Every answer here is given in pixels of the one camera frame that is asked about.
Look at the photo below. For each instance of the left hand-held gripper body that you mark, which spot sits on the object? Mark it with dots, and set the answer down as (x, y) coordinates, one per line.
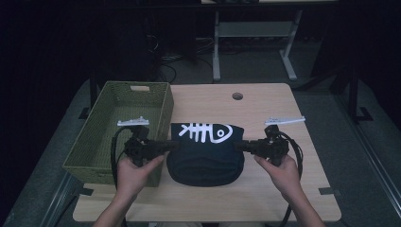
(138, 148)

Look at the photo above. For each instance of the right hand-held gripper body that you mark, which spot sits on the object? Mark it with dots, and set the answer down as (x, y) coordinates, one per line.
(272, 148)

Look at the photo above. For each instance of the black fishbone-print cloth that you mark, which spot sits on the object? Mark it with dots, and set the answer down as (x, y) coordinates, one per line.
(205, 164)

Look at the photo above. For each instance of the green woven basket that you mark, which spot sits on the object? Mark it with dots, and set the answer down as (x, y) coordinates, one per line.
(94, 142)

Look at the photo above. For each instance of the person's left hand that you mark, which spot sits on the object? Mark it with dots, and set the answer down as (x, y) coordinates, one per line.
(130, 179)

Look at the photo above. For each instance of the person's right hand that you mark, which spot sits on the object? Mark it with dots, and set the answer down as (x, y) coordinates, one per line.
(285, 179)

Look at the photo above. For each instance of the round table grommet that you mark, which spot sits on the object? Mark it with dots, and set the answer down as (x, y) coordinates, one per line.
(237, 96)

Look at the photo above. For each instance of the black metal stand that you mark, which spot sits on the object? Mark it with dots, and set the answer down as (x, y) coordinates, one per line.
(353, 94)

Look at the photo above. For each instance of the black table bracket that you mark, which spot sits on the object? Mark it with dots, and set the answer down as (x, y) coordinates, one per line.
(329, 191)
(85, 191)

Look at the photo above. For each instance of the metal floor rail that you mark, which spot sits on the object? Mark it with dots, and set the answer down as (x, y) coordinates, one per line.
(60, 201)
(372, 164)

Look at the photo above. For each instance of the white metal frame desk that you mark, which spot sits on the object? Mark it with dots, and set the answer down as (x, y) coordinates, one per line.
(216, 47)

